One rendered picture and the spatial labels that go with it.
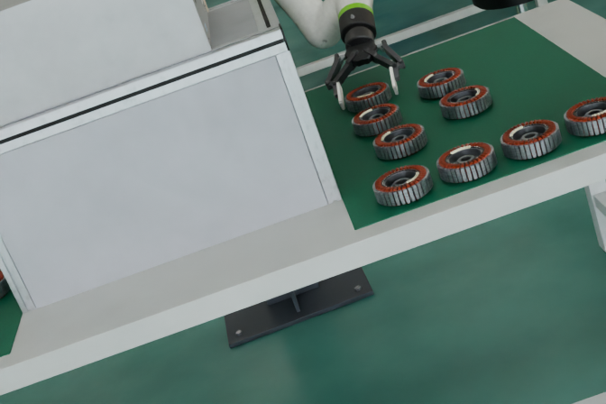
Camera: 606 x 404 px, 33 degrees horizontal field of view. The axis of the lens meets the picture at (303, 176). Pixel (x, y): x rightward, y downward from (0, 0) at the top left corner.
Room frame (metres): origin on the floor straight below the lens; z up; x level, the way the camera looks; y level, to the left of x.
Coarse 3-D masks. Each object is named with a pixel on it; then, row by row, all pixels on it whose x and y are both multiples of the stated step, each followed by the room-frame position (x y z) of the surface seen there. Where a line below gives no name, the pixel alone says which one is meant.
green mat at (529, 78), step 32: (480, 32) 2.64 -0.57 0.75; (512, 32) 2.54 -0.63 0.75; (416, 64) 2.57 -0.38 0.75; (448, 64) 2.48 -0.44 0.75; (480, 64) 2.39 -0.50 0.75; (512, 64) 2.31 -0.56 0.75; (544, 64) 2.24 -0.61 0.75; (576, 64) 2.16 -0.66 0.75; (320, 96) 2.59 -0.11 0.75; (416, 96) 2.33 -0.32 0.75; (512, 96) 2.11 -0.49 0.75; (544, 96) 2.04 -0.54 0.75; (576, 96) 1.98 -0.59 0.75; (320, 128) 2.35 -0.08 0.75; (352, 128) 2.28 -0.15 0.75; (448, 128) 2.06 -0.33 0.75; (480, 128) 2.00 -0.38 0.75; (352, 160) 2.08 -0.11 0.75; (384, 160) 2.02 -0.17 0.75; (416, 160) 1.96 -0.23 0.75; (512, 160) 1.79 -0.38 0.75; (544, 160) 1.74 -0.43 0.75; (352, 192) 1.91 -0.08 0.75; (448, 192) 1.75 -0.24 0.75
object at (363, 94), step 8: (360, 88) 2.43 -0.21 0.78; (368, 88) 2.43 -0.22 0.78; (376, 88) 2.41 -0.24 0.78; (384, 88) 2.37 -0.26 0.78; (352, 96) 2.39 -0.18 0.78; (360, 96) 2.37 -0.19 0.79; (368, 96) 2.35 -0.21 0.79; (376, 96) 2.34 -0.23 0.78; (384, 96) 2.35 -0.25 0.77; (352, 104) 2.36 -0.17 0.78; (360, 104) 2.35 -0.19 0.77; (368, 104) 2.34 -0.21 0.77; (376, 104) 2.34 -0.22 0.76
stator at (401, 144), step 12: (384, 132) 2.08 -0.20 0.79; (396, 132) 2.07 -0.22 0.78; (408, 132) 2.06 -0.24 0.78; (420, 132) 2.01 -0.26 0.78; (384, 144) 2.01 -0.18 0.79; (396, 144) 1.99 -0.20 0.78; (408, 144) 1.98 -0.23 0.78; (420, 144) 1.99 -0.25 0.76; (384, 156) 2.01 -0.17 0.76; (396, 156) 1.99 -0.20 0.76
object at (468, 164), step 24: (576, 120) 1.78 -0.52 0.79; (600, 120) 1.75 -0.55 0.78; (480, 144) 1.83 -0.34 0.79; (504, 144) 1.80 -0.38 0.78; (528, 144) 1.77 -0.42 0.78; (552, 144) 1.76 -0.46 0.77; (408, 168) 1.85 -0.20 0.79; (456, 168) 1.77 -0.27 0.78; (480, 168) 1.76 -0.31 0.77; (384, 192) 1.78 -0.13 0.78; (408, 192) 1.77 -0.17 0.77
